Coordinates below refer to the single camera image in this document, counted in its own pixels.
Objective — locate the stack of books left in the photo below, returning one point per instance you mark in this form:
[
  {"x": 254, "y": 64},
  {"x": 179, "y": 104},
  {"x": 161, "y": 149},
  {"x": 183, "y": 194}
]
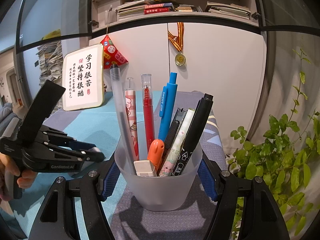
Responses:
[{"x": 131, "y": 9}]

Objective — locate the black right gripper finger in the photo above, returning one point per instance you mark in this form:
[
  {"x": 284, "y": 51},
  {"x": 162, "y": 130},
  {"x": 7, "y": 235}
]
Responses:
[
  {"x": 87, "y": 157},
  {"x": 62, "y": 139}
]

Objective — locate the red gel pen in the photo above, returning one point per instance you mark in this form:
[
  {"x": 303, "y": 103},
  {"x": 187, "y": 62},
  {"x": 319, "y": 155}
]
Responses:
[{"x": 148, "y": 109}]

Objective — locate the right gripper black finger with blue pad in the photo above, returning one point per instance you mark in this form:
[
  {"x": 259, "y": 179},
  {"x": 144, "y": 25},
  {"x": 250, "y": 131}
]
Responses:
[
  {"x": 56, "y": 218},
  {"x": 261, "y": 216}
]

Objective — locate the green leafy plant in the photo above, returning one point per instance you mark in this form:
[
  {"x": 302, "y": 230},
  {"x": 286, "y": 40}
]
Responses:
[{"x": 282, "y": 160}]

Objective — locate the white calligraphy sign board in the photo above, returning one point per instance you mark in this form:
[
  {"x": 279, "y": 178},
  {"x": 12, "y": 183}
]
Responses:
[{"x": 82, "y": 77}]

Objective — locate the black clip pen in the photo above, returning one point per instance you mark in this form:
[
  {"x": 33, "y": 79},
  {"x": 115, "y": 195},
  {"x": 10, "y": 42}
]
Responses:
[{"x": 173, "y": 130}]

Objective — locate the stack of books right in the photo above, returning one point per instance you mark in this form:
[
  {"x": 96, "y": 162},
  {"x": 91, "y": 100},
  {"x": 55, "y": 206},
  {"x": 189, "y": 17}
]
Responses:
[{"x": 229, "y": 9}]

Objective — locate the red book on shelf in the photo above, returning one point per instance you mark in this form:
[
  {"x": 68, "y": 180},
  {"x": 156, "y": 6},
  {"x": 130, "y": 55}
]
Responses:
[{"x": 156, "y": 10}]

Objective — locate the white cartoon highlighter pen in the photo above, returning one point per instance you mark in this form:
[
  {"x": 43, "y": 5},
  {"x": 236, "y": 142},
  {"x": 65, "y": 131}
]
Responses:
[{"x": 175, "y": 150}]

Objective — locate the red pyramid hanging ornament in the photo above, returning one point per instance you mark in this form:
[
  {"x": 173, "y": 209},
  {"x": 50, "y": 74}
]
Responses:
[{"x": 111, "y": 55}]

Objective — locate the frosted translucent plastic cup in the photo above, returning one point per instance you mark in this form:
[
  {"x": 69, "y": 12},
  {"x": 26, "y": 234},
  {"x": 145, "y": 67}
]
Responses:
[{"x": 159, "y": 193}]

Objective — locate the orange correction tape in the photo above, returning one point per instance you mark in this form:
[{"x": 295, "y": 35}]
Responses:
[{"x": 155, "y": 153}]

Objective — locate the gold medal striped ribbon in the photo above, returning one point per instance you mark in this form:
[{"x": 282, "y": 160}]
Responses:
[{"x": 177, "y": 42}]

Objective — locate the blue retractable pen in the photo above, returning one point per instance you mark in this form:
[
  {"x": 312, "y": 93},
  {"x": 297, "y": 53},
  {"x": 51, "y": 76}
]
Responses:
[{"x": 167, "y": 105}]

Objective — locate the stack of papers pile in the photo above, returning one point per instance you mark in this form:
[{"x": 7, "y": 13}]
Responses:
[{"x": 51, "y": 62}]

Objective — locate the stack of books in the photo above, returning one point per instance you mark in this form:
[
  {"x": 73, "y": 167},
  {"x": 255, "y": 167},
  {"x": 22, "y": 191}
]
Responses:
[
  {"x": 131, "y": 9},
  {"x": 229, "y": 9}
]

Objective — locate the person's left hand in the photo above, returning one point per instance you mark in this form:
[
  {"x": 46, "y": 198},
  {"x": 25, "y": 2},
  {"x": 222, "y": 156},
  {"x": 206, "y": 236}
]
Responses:
[{"x": 25, "y": 180}]

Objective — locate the pink patterned pen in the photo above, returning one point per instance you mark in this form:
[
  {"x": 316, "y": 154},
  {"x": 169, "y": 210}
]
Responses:
[{"x": 130, "y": 97}]

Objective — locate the black marker pen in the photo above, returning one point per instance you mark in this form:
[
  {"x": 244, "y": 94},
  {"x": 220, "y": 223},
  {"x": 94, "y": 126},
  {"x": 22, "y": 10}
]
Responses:
[{"x": 194, "y": 133}]

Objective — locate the white eraser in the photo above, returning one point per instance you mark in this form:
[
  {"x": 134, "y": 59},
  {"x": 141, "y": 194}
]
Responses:
[{"x": 145, "y": 168}]

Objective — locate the blue grey patterned desk mat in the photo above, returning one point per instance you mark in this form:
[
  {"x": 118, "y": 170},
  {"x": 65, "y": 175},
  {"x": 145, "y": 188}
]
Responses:
[{"x": 127, "y": 218}]

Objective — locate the frosted clear gel pen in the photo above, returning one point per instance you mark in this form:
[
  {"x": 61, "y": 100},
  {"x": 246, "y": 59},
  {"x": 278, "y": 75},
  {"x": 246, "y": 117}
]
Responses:
[{"x": 119, "y": 100}]

